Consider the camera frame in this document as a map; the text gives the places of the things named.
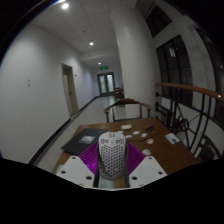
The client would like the dark framed window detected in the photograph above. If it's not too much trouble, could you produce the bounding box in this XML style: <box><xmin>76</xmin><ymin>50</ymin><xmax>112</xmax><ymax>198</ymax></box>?
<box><xmin>155</xmin><ymin>34</ymin><xmax>194</xmax><ymax>108</ymax></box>

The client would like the white notepad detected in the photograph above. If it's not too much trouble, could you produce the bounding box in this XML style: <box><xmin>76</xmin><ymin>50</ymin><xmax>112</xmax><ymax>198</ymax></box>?
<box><xmin>164</xmin><ymin>132</ymin><xmax>181</xmax><ymax>145</ymax></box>

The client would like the black closed laptop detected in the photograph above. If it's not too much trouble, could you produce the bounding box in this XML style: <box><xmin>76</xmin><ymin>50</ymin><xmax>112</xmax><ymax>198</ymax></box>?
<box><xmin>60</xmin><ymin>127</ymin><xmax>111</xmax><ymax>157</ymax></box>

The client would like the white side door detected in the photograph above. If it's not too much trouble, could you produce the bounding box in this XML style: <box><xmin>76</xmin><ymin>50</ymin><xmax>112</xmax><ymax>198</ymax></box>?
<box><xmin>61</xmin><ymin>63</ymin><xmax>80</xmax><ymax>118</ymax></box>

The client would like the wooden armchair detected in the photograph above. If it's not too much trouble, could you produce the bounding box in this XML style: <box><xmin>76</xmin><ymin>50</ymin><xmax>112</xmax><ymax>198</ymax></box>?
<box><xmin>104</xmin><ymin>98</ymin><xmax>152</xmax><ymax>123</ymax></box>

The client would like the dark hallway chair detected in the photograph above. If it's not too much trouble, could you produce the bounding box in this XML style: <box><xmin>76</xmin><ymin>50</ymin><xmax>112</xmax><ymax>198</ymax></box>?
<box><xmin>114</xmin><ymin>87</ymin><xmax>125</xmax><ymax>101</ymax></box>

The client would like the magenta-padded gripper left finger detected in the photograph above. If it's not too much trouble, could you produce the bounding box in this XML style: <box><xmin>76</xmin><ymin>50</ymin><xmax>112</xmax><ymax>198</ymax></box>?
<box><xmin>54</xmin><ymin>142</ymin><xmax>101</xmax><ymax>188</ymax></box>

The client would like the black railing with wooden handrail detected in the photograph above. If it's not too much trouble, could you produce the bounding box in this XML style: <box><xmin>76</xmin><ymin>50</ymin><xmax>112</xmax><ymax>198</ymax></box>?
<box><xmin>154</xmin><ymin>81</ymin><xmax>224</xmax><ymax>163</ymax></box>

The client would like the white honeycomb computer mouse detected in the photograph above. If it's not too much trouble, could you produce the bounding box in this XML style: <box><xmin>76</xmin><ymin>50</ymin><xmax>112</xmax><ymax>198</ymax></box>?
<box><xmin>97</xmin><ymin>130</ymin><xmax>128</xmax><ymax>181</ymax></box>

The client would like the glass double door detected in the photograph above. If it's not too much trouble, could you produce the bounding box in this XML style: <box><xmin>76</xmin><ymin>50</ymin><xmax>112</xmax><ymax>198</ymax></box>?
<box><xmin>96</xmin><ymin>72</ymin><xmax>116</xmax><ymax>98</ymax></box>

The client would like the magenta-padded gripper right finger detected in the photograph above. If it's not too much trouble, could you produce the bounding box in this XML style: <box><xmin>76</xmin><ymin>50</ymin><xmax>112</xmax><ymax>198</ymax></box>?
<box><xmin>124</xmin><ymin>142</ymin><xmax>168</xmax><ymax>189</ymax></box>

